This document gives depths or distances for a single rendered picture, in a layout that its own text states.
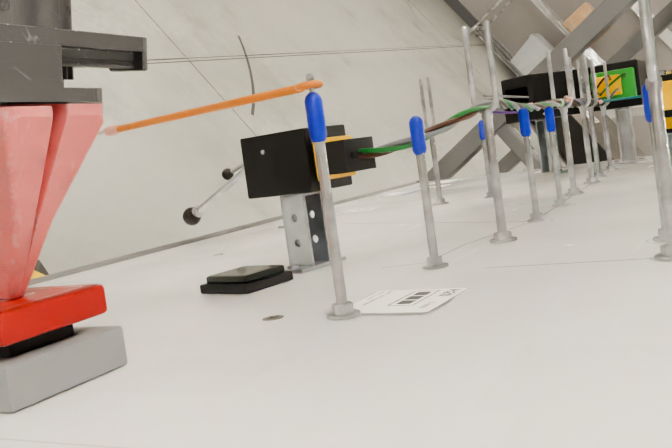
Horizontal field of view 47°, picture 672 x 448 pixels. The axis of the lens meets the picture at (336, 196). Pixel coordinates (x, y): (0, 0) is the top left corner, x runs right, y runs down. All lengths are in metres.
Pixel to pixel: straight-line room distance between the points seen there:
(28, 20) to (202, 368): 0.14
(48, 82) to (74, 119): 0.02
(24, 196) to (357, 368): 0.13
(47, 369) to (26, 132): 0.08
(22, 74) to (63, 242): 1.83
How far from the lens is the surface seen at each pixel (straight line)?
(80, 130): 0.30
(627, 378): 0.23
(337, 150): 0.47
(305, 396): 0.24
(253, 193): 0.51
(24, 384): 0.29
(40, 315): 0.30
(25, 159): 0.29
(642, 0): 0.39
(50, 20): 0.30
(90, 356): 0.31
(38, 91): 0.29
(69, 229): 2.15
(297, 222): 0.50
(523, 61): 7.61
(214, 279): 0.47
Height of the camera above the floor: 1.35
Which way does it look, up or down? 25 degrees down
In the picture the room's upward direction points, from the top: 44 degrees clockwise
